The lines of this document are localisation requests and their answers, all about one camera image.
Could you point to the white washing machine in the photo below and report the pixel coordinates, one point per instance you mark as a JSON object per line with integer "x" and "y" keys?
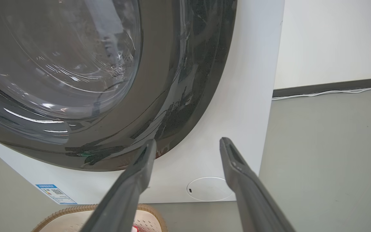
{"x": 237, "y": 112}

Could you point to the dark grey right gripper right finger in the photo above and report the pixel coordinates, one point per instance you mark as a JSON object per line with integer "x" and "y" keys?
{"x": 250, "y": 196}

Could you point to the dark round washing machine door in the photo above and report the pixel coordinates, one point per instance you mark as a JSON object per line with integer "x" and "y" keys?
{"x": 76, "y": 80}

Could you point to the round white filter cover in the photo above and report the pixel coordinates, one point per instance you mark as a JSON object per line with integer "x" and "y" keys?
{"x": 208, "y": 189}

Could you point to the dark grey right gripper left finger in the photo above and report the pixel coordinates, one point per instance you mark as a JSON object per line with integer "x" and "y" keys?
{"x": 124, "y": 196}

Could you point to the blue energy label sticker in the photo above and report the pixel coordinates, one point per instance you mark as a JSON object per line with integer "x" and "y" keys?
{"x": 56, "y": 194}

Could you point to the beige woven laundry basket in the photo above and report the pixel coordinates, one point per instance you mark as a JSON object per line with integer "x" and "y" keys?
{"x": 66, "y": 219}

